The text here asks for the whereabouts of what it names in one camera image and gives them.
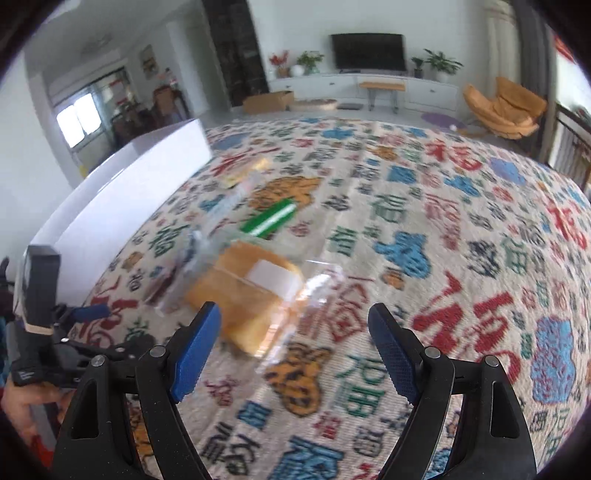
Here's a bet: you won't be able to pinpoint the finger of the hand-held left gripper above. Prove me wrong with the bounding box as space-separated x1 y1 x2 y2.
62 336 155 370
58 302 112 326

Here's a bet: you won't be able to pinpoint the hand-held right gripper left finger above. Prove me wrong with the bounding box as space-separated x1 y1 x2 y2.
53 301 222 480

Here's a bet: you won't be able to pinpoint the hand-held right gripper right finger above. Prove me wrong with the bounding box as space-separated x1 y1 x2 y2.
368 302 539 480

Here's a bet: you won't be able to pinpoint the bread loaf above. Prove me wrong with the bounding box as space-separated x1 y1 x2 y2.
185 240 308 356

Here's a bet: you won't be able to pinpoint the clear packet of dark snack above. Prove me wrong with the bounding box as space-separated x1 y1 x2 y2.
143 185 259 315

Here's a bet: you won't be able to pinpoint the white rectangular box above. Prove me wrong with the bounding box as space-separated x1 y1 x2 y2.
14 119 213 319

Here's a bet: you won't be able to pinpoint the green snack packet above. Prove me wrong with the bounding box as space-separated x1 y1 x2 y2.
240 198 298 238

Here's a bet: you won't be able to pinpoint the person's left hand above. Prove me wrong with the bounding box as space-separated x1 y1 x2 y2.
2 384 77 432

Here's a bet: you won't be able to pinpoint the person's orange clothing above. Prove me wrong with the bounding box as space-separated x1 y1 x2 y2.
32 434 61 467

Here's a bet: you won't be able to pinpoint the glass balcony door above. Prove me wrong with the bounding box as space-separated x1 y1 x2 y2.
44 67 134 153

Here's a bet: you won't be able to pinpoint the clear packet of biscuits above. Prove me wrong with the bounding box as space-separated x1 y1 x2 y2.
224 157 273 190

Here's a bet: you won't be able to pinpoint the wooden dining table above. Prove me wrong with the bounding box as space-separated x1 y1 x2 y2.
113 99 190 141

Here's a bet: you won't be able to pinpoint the wooden dining chair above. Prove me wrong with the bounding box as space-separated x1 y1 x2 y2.
152 88 178 121

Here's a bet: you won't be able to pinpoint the purple floor mat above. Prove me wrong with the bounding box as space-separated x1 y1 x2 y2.
422 111 462 127

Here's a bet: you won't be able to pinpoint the cardboard box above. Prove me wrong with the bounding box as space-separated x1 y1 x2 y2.
242 91 295 115

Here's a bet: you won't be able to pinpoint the orange lounge chair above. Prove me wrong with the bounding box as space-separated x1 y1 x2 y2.
463 76 548 139

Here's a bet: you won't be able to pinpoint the wooden bench with metal legs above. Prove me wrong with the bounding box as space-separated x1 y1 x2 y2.
359 82 407 114

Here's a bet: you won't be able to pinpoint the dark wooden slatted chair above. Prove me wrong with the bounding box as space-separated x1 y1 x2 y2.
547 104 591 195

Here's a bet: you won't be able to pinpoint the white television cabinet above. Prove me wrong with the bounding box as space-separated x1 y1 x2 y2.
269 73 462 114

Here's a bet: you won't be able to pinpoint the large potted green plant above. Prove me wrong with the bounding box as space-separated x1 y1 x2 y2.
424 48 463 84

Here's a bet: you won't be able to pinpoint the dark tall display cabinet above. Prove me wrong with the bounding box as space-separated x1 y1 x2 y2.
203 0 269 108

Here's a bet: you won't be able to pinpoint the red flowers in vase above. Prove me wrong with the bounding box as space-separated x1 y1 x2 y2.
269 51 291 78

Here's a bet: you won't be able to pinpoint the black flat television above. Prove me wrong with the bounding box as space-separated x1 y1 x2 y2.
330 33 408 73

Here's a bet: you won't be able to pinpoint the green plant in vase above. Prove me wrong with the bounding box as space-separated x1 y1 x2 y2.
295 51 325 76

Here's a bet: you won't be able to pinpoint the grey curtain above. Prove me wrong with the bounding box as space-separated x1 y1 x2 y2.
512 0 559 158

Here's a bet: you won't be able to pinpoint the covered standing air conditioner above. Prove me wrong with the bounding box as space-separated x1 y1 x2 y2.
485 0 518 88

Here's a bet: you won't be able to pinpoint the framed wall painting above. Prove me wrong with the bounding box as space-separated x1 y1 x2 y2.
140 45 158 78

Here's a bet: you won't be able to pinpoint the red wall hanging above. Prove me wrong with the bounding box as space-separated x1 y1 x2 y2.
554 37 578 63

